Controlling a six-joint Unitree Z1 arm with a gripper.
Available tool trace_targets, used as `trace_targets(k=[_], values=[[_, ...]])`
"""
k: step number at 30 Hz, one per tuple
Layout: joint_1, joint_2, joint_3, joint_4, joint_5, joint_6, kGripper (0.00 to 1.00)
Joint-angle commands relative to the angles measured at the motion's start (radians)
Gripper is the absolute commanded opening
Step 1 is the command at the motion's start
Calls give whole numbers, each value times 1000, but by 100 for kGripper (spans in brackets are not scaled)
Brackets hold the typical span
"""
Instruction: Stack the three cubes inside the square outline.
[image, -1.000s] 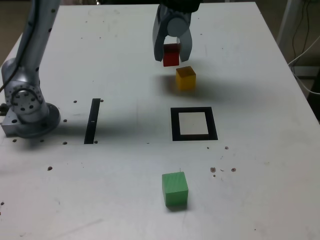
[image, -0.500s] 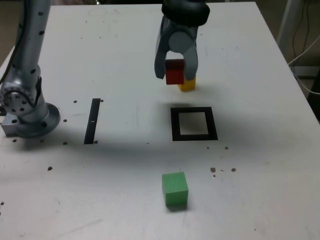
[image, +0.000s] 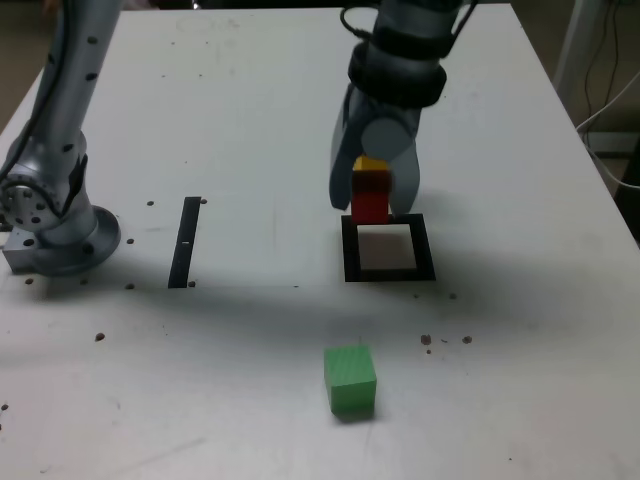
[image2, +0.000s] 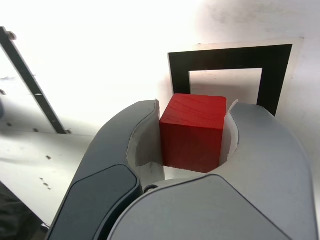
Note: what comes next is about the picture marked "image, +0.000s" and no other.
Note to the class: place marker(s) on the black tape square outline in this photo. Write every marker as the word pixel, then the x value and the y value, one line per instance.
pixel 351 250

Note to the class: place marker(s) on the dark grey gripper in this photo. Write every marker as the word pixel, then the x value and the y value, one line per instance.
pixel 400 113

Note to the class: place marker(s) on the green cube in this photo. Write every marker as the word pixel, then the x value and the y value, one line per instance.
pixel 350 385

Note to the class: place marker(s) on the yellow cube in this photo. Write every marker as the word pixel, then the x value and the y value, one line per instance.
pixel 369 164

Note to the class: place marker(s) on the red cube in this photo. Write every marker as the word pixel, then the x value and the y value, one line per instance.
pixel 369 207

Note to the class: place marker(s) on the white metal post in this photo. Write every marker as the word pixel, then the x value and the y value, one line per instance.
pixel 575 40

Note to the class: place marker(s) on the black tape strip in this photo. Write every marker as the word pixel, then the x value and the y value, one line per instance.
pixel 184 240

